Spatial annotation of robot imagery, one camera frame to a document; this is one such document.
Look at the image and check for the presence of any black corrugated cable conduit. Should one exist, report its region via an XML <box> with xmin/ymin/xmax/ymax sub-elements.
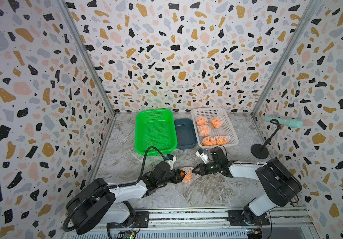
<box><xmin>62</xmin><ymin>146</ymin><xmax>167</xmax><ymax>233</ymax></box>

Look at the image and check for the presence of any dark teal plastic bin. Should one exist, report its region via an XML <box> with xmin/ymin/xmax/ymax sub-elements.
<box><xmin>174</xmin><ymin>118</ymin><xmax>197</xmax><ymax>150</ymax></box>

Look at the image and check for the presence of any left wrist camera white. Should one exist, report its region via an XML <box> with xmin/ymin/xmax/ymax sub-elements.
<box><xmin>165</xmin><ymin>154</ymin><xmax>176</xmax><ymax>170</ymax></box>

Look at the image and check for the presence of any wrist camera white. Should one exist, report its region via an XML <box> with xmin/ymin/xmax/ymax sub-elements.
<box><xmin>165</xmin><ymin>154</ymin><xmax>176</xmax><ymax>170</ymax></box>
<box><xmin>195</xmin><ymin>148</ymin><xmax>209</xmax><ymax>164</ymax></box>

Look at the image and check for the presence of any white plastic mesh basket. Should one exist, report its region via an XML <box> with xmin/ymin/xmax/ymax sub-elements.
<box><xmin>191</xmin><ymin>108</ymin><xmax>239</xmax><ymax>148</ymax></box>

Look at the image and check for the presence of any green plastic mesh basket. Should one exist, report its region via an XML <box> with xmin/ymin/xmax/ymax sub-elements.
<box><xmin>135</xmin><ymin>109</ymin><xmax>177</xmax><ymax>155</ymax></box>

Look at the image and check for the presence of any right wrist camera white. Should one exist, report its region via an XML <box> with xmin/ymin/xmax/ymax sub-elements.
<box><xmin>195</xmin><ymin>148</ymin><xmax>209</xmax><ymax>164</ymax></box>

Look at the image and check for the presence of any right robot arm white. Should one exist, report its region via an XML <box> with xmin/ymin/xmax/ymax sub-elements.
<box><xmin>192</xmin><ymin>146</ymin><xmax>302</xmax><ymax>225</ymax></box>

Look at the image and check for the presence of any black microphone stand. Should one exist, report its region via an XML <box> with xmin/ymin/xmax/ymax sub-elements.
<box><xmin>251</xmin><ymin>119</ymin><xmax>282</xmax><ymax>159</ymax></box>

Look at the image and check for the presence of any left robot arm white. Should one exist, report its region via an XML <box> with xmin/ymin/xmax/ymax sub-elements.
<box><xmin>62</xmin><ymin>161</ymin><xmax>187</xmax><ymax>235</ymax></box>

